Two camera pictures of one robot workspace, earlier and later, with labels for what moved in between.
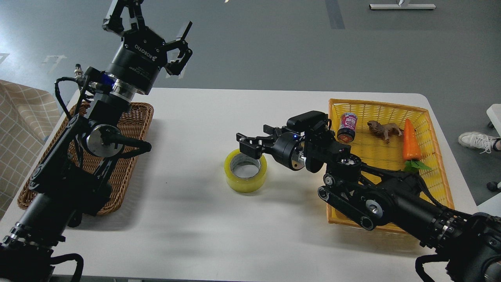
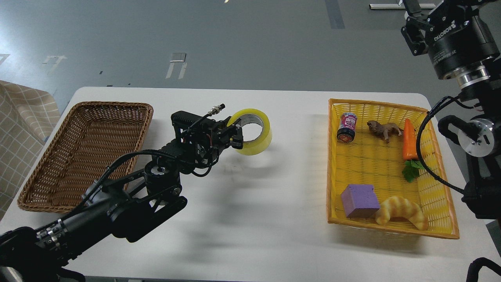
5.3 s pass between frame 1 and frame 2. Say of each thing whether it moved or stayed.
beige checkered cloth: stayed
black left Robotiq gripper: moved
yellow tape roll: moved
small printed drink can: stayed
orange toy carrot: stayed
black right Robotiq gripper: moved
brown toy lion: stayed
